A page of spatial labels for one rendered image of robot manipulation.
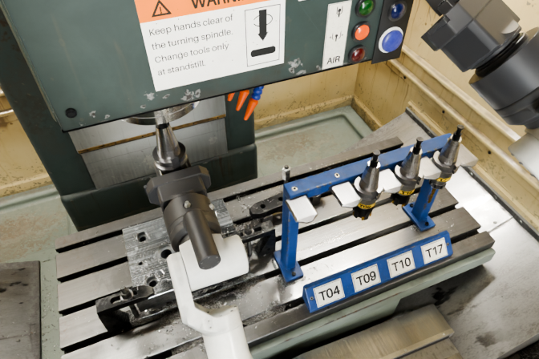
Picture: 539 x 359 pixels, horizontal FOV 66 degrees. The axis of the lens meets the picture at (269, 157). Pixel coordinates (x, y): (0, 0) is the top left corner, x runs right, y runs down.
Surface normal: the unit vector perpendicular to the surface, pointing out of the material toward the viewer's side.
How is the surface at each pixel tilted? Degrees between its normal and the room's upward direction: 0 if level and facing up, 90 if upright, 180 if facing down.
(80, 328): 0
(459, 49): 90
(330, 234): 0
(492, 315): 24
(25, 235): 0
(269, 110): 90
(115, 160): 90
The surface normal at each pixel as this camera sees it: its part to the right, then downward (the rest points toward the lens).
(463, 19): -0.15, 0.11
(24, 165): 0.38, 0.65
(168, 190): 0.00, -0.72
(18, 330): 0.38, -0.75
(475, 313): -0.37, -0.55
